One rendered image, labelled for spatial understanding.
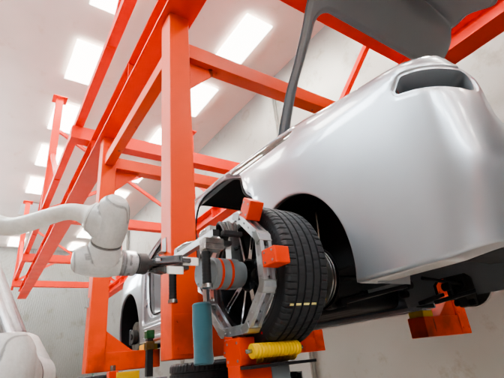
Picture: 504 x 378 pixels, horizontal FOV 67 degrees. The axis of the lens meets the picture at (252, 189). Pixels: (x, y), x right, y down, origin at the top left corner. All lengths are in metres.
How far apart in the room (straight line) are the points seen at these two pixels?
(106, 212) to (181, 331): 1.04
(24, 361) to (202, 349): 0.74
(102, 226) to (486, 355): 4.77
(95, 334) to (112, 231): 2.76
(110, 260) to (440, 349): 4.83
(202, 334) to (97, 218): 0.76
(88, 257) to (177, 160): 1.24
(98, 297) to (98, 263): 2.70
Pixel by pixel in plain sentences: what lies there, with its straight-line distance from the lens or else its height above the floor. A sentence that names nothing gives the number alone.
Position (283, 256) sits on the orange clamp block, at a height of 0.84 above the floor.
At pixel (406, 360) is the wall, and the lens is 5.96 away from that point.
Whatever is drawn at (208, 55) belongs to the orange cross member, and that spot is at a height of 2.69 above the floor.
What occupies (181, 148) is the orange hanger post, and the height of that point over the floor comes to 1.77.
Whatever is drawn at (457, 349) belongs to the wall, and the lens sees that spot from 5.56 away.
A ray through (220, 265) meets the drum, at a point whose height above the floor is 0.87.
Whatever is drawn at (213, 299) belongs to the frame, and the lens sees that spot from 2.01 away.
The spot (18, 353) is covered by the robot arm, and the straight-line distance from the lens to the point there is 1.32.
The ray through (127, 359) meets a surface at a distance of 4.07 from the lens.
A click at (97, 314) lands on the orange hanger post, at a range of 4.03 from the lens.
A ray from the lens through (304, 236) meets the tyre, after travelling 1.71.
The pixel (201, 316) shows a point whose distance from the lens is 1.79.
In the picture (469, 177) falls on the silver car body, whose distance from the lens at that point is 1.60.
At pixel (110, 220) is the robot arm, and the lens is 1.29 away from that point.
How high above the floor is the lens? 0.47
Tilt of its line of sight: 24 degrees up
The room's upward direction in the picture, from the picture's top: 6 degrees counter-clockwise
